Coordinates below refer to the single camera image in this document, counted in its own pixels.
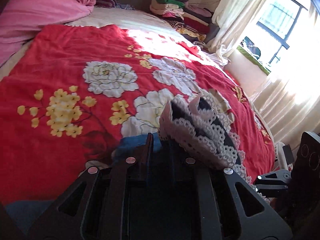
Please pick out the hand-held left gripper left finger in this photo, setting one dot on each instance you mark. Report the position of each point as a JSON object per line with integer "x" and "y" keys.
{"x": 149, "y": 155}

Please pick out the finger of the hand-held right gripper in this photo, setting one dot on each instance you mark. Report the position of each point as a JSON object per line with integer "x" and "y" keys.
{"x": 272, "y": 176}

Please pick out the beige bed sheet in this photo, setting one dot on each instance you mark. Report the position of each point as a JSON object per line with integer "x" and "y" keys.
{"x": 125, "y": 17}

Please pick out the blue denim pants lace hem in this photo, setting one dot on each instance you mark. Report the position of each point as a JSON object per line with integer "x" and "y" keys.
{"x": 200, "y": 130}

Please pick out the white metal rack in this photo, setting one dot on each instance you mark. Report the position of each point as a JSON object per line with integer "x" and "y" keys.
{"x": 282, "y": 155}

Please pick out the pink blanket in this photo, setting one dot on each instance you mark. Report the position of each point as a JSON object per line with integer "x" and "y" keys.
{"x": 37, "y": 12}

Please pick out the window with black frame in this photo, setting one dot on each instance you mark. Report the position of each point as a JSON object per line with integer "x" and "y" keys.
{"x": 282, "y": 17}

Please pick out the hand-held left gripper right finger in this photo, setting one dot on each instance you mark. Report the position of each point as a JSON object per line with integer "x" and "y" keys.
{"x": 180, "y": 171}

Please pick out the striped pillow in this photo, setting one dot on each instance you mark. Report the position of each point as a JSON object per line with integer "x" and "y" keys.
{"x": 105, "y": 2}

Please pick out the stack of folded clothes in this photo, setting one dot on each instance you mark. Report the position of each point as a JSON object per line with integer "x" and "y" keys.
{"x": 180, "y": 12}

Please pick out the cream curtain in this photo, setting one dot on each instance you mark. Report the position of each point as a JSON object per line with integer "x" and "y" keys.
{"x": 287, "y": 100}

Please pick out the green windowsill mat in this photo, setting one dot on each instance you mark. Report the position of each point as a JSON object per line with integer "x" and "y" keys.
{"x": 252, "y": 55}

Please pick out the red floral blanket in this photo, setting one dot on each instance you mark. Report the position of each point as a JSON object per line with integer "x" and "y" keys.
{"x": 62, "y": 55}

